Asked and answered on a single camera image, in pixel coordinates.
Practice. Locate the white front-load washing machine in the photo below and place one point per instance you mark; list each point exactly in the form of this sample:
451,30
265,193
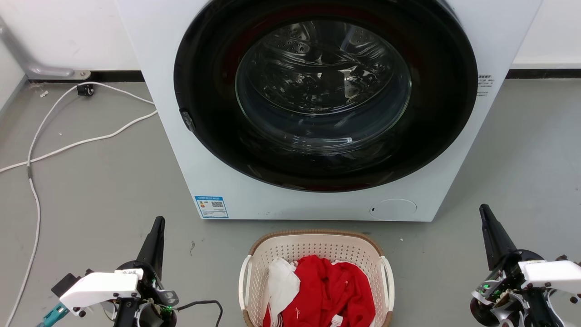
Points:
163,91

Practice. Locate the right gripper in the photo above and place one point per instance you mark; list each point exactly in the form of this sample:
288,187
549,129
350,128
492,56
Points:
504,286

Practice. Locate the grey wall pipe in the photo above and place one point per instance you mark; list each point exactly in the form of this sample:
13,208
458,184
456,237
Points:
27,63

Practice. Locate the black round washer door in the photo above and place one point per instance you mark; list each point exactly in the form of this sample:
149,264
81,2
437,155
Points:
209,68

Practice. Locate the round white filter cover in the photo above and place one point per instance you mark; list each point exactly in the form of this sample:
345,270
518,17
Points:
393,209

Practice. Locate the blue energy label sticker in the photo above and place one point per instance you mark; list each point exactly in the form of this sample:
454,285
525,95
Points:
211,207

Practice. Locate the white garment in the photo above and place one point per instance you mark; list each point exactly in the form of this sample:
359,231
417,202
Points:
282,284

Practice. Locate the small black floor plug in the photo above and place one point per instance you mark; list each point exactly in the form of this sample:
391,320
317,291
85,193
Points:
85,89

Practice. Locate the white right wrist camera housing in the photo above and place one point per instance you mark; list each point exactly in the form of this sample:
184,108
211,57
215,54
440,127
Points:
553,272

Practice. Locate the steel washer drum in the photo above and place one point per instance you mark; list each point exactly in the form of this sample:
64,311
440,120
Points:
317,77

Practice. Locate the beige plastic laundry basket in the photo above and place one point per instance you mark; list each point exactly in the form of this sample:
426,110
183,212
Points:
313,247

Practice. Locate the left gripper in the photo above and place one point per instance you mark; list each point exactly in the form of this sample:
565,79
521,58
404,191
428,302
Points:
147,279

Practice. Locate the red garment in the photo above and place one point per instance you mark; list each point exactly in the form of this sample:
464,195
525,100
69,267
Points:
331,290

